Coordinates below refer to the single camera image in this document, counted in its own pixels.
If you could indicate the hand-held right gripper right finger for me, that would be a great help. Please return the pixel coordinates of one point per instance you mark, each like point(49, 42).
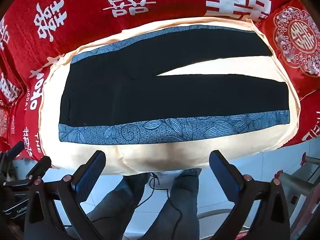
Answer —
point(225, 175)

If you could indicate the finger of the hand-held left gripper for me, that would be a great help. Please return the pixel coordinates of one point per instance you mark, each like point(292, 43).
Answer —
point(40, 166)
point(15, 150)

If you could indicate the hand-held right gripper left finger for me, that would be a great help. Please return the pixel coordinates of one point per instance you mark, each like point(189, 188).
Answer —
point(90, 175)

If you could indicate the black pants with blue stripe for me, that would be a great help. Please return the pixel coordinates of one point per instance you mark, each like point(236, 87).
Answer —
point(160, 97)

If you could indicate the person's left leg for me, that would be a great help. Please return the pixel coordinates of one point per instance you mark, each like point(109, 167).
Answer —
point(117, 202)

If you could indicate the person's leg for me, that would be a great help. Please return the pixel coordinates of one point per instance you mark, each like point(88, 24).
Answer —
point(177, 205)
point(117, 202)

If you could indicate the person's right leg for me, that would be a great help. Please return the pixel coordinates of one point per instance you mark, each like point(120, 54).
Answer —
point(177, 205)

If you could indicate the cream cloth cover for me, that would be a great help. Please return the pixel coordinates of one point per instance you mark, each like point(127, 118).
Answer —
point(155, 157)

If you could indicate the red embroidered pillow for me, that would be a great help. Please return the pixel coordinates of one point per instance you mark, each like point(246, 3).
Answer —
point(295, 42)

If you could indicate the red printed blanket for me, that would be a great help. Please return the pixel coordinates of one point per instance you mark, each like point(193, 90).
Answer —
point(130, 7)

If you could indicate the grey metal frame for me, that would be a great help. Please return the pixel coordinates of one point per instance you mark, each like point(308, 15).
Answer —
point(300, 180)

